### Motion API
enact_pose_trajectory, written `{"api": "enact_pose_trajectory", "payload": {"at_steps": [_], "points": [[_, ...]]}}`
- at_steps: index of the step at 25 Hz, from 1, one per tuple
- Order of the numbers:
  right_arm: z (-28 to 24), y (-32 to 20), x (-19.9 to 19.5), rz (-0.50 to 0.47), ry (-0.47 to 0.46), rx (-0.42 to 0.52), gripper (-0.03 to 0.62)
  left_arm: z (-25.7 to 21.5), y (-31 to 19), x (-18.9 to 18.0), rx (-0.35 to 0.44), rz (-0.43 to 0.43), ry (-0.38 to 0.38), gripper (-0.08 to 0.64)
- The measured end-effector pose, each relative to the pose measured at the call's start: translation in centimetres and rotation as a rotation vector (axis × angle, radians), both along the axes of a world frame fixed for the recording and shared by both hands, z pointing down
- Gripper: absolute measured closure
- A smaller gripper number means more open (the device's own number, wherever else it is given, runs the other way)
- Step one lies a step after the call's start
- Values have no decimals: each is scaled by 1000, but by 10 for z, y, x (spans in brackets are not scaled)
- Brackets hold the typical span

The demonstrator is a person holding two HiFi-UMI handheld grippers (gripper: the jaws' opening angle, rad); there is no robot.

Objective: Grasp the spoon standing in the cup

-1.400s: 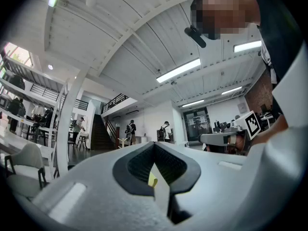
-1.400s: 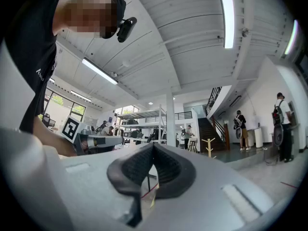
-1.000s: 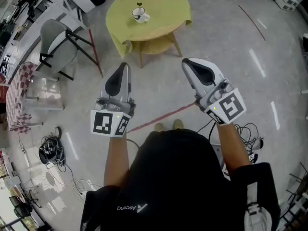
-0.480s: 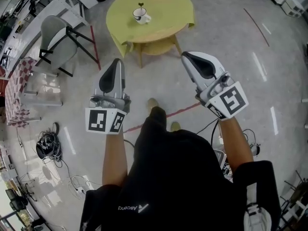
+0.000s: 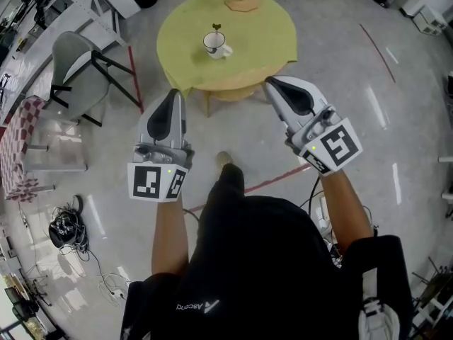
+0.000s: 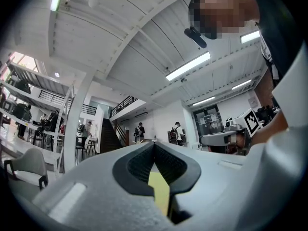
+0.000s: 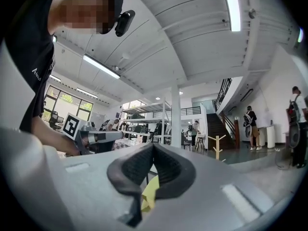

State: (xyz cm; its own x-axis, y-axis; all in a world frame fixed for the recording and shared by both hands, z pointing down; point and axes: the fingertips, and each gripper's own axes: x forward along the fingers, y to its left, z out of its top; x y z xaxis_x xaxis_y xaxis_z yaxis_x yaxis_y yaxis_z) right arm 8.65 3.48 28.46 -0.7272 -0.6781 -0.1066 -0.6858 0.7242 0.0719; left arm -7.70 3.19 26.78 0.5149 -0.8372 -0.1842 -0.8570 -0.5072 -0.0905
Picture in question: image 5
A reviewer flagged white power strip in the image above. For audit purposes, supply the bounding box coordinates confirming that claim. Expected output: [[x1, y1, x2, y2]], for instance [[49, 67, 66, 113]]
[[314, 195, 334, 234]]

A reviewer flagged black headset with cable tangle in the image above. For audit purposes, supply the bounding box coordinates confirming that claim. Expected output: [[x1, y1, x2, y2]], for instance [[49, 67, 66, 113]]
[[47, 194, 93, 262]]

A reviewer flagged person's right forearm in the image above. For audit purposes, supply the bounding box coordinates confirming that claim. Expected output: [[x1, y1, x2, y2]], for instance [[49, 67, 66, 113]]
[[319, 170, 374, 251]]

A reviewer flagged person's black clothing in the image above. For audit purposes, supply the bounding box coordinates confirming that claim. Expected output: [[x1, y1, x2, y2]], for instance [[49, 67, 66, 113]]
[[119, 161, 415, 340]]

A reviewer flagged white cable bundle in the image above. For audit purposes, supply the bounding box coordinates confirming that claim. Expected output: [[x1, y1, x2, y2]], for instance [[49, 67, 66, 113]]
[[97, 270, 129, 309]]

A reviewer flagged red checkered cloth bench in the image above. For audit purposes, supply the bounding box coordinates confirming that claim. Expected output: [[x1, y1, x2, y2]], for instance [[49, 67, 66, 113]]
[[0, 96, 47, 204]]

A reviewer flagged clear acrylic side table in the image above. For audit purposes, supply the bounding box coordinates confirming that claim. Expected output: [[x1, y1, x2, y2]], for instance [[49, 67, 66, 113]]
[[27, 114, 89, 192]]

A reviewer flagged white metal shelf rack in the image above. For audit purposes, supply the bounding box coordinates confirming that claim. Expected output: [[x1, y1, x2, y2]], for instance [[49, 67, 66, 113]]
[[45, 0, 129, 50]]

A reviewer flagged round wooden table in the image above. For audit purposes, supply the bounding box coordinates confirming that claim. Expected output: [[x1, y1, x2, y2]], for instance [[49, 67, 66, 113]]
[[163, 66, 281, 118]]

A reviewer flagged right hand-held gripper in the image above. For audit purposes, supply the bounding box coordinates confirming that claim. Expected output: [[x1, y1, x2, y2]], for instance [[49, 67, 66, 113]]
[[265, 76, 364, 175]]

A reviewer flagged person's tan shoe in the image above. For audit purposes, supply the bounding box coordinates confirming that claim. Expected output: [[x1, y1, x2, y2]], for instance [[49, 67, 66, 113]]
[[215, 150, 235, 169]]

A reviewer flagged black cable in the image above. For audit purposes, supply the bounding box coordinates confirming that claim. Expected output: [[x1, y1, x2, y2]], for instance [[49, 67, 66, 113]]
[[306, 174, 321, 213]]

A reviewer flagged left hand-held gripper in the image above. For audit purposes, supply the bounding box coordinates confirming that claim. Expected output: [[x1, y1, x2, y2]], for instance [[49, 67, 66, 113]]
[[127, 88, 196, 203]]

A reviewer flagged person's left forearm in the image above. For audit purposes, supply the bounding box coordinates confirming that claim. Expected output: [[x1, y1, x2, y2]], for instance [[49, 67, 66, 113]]
[[151, 193, 189, 276]]

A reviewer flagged white cup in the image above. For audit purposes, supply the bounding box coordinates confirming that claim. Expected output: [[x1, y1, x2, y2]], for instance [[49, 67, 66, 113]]
[[202, 31, 234, 61]]

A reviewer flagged white shoe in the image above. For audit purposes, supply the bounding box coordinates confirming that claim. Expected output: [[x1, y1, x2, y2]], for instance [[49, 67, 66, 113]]
[[357, 267, 401, 340]]

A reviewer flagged green tablecloth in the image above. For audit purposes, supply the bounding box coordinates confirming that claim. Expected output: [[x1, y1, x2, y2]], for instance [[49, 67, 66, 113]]
[[156, 0, 299, 92]]

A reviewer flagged white box appliance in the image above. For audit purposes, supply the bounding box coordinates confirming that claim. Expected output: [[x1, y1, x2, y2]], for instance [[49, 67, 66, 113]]
[[411, 4, 449, 35]]

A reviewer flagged grey chair with black legs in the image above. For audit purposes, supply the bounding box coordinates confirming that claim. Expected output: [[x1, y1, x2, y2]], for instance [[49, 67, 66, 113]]
[[49, 30, 144, 128]]

